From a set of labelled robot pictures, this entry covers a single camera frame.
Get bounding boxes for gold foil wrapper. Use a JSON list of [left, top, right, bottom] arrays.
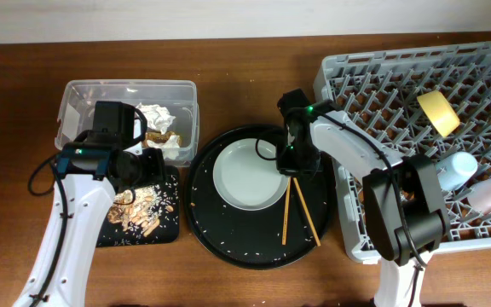
[[142, 131, 182, 149]]

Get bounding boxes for wooden chopstick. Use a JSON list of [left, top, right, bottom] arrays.
[[292, 177, 321, 246], [281, 177, 292, 246]]

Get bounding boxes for food scraps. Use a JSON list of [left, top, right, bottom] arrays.
[[107, 183, 179, 240]]

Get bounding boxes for white napkin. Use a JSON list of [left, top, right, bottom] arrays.
[[136, 103, 176, 134]]

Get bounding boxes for grey plate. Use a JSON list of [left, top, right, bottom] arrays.
[[212, 138, 287, 211]]

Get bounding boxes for yellow bowl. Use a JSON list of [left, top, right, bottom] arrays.
[[417, 90, 460, 137]]

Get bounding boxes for blue cup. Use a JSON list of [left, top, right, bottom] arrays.
[[436, 152, 478, 191]]

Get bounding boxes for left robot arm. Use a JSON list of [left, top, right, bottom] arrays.
[[15, 101, 166, 306]]

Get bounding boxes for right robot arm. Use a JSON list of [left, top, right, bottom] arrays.
[[275, 89, 450, 306]]

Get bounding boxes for grey dishwasher rack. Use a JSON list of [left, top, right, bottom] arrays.
[[314, 42, 491, 253]]

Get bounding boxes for black rectangular tray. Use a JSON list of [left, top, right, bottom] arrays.
[[96, 166, 179, 247]]

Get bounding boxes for clear plastic bin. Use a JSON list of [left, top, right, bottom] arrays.
[[55, 79, 199, 167]]

